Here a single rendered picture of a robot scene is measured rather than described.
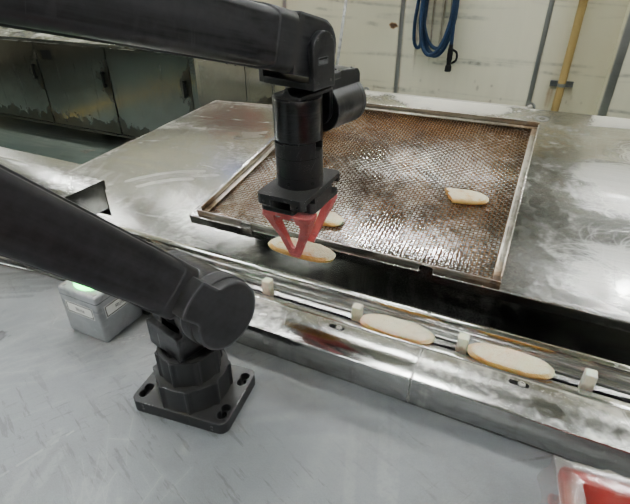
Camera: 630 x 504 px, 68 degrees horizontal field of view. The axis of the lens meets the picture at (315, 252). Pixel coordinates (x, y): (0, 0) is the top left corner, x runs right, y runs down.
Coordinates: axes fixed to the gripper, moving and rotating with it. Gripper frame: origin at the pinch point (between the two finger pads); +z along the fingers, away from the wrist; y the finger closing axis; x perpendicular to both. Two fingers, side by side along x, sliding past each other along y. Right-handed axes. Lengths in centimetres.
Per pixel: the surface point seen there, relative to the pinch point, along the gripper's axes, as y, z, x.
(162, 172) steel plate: 33, 13, 58
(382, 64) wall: 366, 50, 117
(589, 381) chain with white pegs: -1.0, 7.9, -36.5
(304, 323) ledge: -6.5, 7.6, -3.5
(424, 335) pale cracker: -1.3, 8.2, -17.9
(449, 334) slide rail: 1.3, 9.1, -20.6
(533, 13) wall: 369, 7, 3
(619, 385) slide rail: 1.3, 9.2, -39.9
